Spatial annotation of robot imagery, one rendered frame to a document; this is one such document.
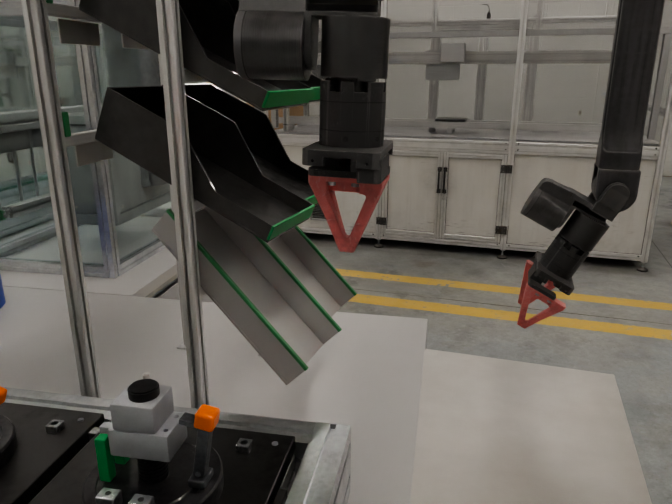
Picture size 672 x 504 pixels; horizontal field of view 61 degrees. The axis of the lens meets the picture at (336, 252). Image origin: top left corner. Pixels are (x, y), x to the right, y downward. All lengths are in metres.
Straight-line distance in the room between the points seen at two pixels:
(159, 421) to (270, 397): 0.43
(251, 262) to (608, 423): 0.62
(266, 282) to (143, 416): 0.36
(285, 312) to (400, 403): 0.26
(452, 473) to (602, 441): 0.25
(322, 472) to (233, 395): 0.38
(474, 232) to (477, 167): 0.51
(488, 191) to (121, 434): 4.10
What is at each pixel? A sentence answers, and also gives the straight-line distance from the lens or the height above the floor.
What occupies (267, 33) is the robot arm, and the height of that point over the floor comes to 1.42.
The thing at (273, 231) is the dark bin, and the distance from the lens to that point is 0.72.
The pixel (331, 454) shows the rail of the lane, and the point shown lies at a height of 0.96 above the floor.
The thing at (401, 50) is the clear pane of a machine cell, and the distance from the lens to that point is 4.55.
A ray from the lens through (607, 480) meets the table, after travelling 0.92.
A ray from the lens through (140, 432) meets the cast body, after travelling 0.61.
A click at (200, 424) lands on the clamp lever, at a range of 0.59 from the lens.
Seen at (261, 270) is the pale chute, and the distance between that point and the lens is 0.89.
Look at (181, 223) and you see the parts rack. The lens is 0.75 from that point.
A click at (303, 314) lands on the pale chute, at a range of 0.89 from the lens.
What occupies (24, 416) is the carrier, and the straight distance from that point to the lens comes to 0.86.
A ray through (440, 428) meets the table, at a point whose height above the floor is 0.86.
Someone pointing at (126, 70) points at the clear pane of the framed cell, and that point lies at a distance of 1.73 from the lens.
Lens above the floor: 1.39
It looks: 17 degrees down
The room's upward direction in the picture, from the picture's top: straight up
